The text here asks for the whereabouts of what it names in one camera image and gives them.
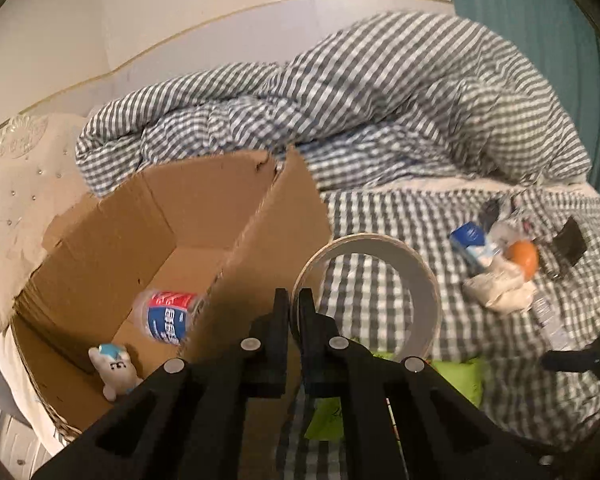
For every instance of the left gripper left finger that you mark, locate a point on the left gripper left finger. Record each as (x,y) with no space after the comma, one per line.
(210,420)

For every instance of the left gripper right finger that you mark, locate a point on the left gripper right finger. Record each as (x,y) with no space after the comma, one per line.
(402,420)

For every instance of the white plush toy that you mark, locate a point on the white plush toy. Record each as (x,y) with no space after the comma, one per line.
(116,370)

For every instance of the pepsi plastic bottle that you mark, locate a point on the pepsi plastic bottle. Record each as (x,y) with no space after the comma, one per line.
(163,315)

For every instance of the black binder clip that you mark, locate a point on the black binder clip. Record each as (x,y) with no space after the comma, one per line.
(568,247)

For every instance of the lime green pouch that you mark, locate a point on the lime green pouch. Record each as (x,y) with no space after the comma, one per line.
(466,377)

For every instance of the white tissue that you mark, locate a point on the white tissue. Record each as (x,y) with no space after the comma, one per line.
(503,288)

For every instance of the white tape roll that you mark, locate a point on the white tape roll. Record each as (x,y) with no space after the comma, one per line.
(415,276)

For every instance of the orange fruit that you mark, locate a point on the orange fruit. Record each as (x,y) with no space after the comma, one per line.
(524,254)

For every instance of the blue white milk carton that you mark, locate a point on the blue white milk carton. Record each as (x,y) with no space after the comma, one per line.
(474,246)

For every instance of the clear water bottle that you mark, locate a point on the clear water bottle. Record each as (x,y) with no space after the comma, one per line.
(551,324)

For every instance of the checkered bed sheet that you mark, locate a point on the checkered bed sheet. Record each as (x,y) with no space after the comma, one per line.
(387,310)

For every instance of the cardboard box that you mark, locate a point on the cardboard box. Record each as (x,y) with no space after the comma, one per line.
(228,229)

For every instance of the beige tufted headboard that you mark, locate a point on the beige tufted headboard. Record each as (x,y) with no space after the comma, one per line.
(42,197)

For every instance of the checkered duvet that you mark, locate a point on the checkered duvet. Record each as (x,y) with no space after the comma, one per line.
(396,96)

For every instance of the teal curtain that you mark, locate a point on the teal curtain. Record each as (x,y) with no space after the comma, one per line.
(559,40)

